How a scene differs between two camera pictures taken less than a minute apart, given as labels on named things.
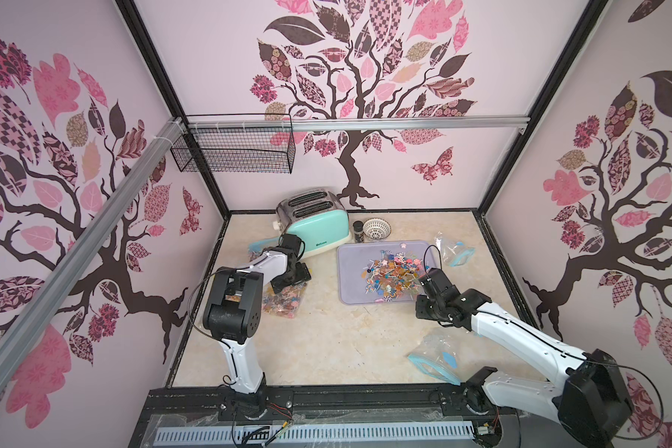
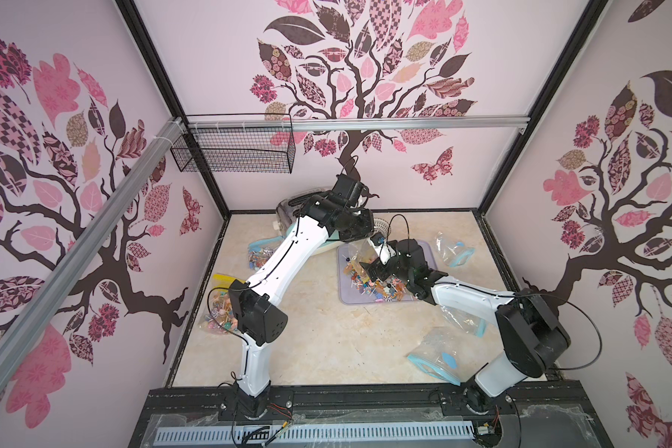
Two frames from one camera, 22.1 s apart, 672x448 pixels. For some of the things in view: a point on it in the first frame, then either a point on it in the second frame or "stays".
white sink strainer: x=376 y=229 stays
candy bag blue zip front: x=454 y=253 stays
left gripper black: x=303 y=274 → x=365 y=230
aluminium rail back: x=356 y=125 stays
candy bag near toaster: x=256 y=248 stays
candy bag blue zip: x=453 y=354 stays
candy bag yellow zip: x=284 y=302 → x=356 y=253
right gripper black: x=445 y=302 → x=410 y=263
